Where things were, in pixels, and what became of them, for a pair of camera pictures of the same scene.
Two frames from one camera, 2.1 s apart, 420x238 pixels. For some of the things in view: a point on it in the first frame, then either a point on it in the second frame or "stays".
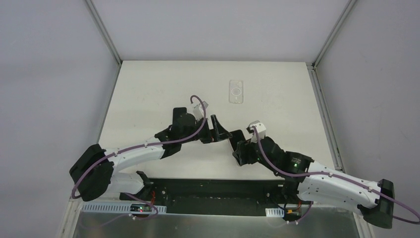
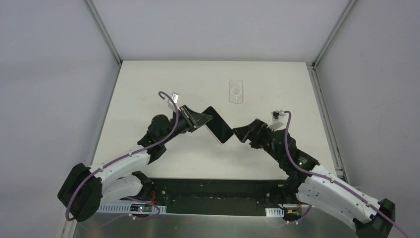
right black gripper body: x=242 y=152 -> x=255 y=130
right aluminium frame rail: x=333 y=138 stays
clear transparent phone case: x=236 y=91 stays
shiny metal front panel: x=161 y=225 stays
